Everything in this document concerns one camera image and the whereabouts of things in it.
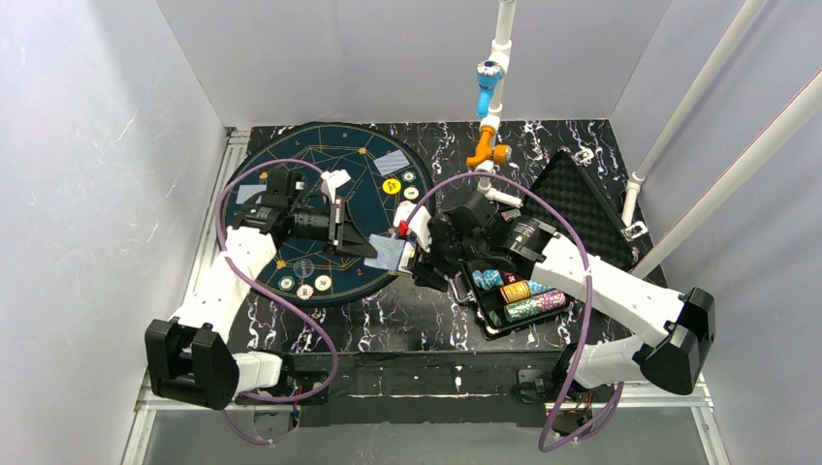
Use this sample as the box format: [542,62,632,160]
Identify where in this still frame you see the blue backed playing card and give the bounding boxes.
[236,184,267,204]

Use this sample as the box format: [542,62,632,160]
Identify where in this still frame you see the yellow poker chip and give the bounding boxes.
[403,185,420,201]
[314,274,332,292]

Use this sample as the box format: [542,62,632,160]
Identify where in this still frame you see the clear dealer button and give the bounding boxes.
[293,259,315,280]

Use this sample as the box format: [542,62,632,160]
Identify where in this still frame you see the yellow big blind button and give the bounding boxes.
[382,178,402,195]

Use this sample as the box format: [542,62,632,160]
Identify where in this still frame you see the green poker chip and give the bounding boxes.
[401,170,416,183]
[277,276,295,291]

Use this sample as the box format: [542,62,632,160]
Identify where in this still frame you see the boxed deck of playing cards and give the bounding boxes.
[396,240,418,276]

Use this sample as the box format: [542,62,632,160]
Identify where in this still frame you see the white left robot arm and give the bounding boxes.
[144,160,378,411]

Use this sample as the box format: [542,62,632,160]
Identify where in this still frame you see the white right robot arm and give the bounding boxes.
[394,193,715,395]

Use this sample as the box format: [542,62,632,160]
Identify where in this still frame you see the light blue chip stack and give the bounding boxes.
[471,269,506,291]

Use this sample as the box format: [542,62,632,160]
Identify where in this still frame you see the round dark blue poker mat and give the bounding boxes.
[222,123,433,307]

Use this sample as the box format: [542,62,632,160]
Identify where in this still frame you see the yellow chip stack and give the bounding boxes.
[500,280,532,304]

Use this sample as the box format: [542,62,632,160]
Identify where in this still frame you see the green and purple chip row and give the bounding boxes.
[503,290,567,323]

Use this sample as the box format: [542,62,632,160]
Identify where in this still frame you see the black poker chip case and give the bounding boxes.
[462,149,639,338]

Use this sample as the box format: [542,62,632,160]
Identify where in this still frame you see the white thin diagonal pole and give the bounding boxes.
[621,0,766,228]

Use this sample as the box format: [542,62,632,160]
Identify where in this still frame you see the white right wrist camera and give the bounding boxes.
[393,201,431,252]

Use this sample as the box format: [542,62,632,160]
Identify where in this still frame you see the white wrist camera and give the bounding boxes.
[320,170,351,202]
[393,201,431,252]

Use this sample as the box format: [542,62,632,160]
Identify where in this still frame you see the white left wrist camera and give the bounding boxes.
[320,170,351,202]

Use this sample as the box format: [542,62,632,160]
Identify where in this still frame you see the aluminium frame rail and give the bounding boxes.
[121,128,251,464]

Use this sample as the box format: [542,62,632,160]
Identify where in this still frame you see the white pipe camera stand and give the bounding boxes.
[466,0,522,207]

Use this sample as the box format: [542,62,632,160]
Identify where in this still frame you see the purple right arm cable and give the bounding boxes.
[400,171,624,452]

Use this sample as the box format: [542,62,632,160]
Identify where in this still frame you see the white diagonal frame pole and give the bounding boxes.
[632,72,821,278]

